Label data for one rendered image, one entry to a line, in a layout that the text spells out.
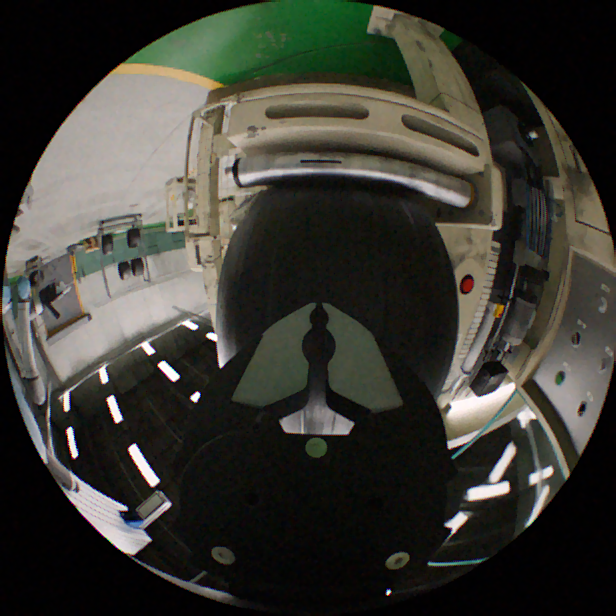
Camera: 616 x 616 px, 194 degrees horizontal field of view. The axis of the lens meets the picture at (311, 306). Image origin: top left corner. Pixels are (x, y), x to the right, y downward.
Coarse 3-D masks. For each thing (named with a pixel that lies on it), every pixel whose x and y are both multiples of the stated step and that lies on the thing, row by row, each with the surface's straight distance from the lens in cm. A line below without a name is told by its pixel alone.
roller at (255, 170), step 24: (240, 168) 26; (264, 168) 25; (288, 168) 24; (312, 168) 24; (336, 168) 24; (360, 168) 25; (384, 168) 25; (408, 168) 27; (408, 192) 28; (432, 192) 29; (456, 192) 31
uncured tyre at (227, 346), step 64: (320, 192) 23; (384, 192) 26; (256, 256) 17; (320, 256) 15; (384, 256) 17; (448, 256) 22; (256, 320) 15; (384, 320) 15; (448, 320) 19; (320, 384) 16
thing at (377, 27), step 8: (376, 8) 104; (384, 8) 104; (384, 16) 106; (392, 16) 106; (408, 16) 106; (376, 24) 109; (384, 24) 109; (432, 24) 110; (368, 32) 111; (376, 32) 108; (384, 32) 111; (440, 32) 112
